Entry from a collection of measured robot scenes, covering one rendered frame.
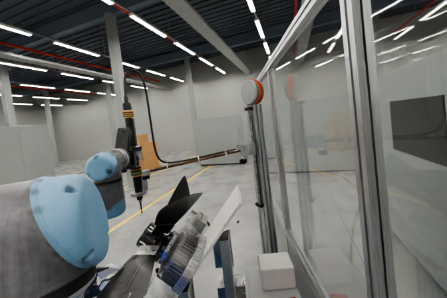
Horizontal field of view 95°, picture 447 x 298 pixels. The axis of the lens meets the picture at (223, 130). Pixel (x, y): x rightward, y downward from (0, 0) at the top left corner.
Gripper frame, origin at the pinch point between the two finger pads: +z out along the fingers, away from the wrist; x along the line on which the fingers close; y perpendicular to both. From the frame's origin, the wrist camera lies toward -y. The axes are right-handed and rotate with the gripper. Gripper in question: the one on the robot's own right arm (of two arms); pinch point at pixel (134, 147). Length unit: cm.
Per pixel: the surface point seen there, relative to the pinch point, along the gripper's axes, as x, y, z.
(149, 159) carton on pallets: -174, 111, 794
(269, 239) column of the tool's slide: 64, 69, 24
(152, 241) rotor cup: 1.7, 45.0, 2.4
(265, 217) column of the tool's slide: 64, 55, 25
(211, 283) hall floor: 24, 165, 122
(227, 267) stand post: 35, 64, 1
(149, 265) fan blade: 3.2, 47.0, -11.6
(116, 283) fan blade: -8, 48, -17
